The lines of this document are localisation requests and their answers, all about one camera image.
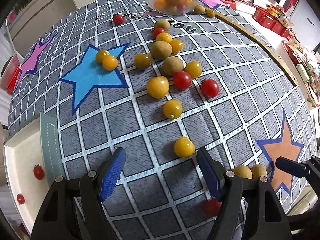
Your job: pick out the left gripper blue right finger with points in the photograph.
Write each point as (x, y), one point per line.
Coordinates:
(211, 170)

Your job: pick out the yellow tomato beside longan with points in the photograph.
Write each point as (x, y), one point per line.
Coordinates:
(194, 69)

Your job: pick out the red tomato bottom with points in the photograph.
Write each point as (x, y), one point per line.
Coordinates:
(212, 207)

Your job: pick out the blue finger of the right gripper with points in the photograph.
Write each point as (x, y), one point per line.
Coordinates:
(291, 167)

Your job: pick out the small red tomato upper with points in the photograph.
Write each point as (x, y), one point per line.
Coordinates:
(158, 31)

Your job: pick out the red tomato right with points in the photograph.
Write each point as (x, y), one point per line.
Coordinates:
(209, 88)

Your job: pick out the orange tomato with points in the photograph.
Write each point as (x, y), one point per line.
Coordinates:
(109, 63)

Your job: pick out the grey grid tablecloth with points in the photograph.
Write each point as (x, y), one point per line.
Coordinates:
(160, 194)

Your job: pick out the white tray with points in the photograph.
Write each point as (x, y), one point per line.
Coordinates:
(35, 142)

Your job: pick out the red plastic container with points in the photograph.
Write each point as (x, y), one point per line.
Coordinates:
(9, 74)

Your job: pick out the red gift boxes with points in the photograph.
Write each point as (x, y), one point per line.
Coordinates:
(274, 18)

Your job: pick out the red tomato centre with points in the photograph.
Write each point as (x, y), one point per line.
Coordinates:
(182, 80)

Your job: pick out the yellow tomato on star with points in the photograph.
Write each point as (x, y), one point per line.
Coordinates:
(101, 54)

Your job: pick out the green-brown longan top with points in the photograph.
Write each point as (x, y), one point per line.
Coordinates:
(164, 24)

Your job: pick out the green longan by bowl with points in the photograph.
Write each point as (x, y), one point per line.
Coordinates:
(199, 9)

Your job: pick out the dark yellow tomato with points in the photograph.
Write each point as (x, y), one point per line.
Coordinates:
(142, 61)

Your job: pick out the olive tomato by bowl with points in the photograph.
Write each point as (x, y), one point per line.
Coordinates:
(210, 13)

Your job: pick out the small red tomato in tray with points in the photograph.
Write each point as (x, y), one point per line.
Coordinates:
(20, 199)

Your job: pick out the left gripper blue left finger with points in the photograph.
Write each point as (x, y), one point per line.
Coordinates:
(109, 173)

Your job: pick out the red tomato near text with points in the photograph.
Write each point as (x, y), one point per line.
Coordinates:
(118, 19)

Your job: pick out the brown longan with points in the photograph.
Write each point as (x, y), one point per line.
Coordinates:
(171, 65)
(258, 170)
(160, 50)
(243, 172)

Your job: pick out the large yellow tomato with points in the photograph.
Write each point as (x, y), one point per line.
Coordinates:
(158, 87)

